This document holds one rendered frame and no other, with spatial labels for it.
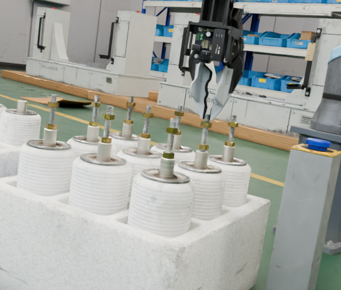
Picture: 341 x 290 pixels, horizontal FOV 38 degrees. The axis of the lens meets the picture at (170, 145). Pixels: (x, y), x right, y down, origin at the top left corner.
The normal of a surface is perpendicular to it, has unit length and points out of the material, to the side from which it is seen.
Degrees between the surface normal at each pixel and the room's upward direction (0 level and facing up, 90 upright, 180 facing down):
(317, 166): 90
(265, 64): 90
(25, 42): 90
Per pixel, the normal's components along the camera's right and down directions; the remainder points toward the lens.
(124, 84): 0.69, 0.22
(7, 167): 0.86, 0.20
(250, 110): -0.71, 0.01
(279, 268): -0.49, 0.07
